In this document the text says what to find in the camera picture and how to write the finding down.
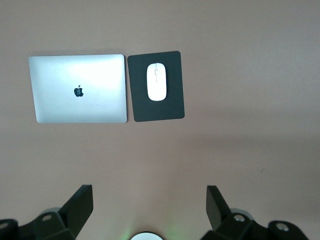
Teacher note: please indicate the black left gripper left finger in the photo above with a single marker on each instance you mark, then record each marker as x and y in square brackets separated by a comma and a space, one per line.
[72, 215]

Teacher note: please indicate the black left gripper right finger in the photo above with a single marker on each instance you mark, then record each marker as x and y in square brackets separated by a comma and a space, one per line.
[220, 217]

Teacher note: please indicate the white computer mouse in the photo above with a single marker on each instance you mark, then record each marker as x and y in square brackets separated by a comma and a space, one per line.
[156, 87]

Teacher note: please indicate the black mouse pad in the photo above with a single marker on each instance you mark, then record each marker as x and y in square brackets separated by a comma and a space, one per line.
[137, 105]

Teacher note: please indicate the brown table cover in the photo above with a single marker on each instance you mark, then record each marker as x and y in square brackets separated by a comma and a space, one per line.
[225, 150]

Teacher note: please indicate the silver closed laptop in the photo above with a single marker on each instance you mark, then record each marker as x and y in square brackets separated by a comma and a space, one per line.
[75, 75]

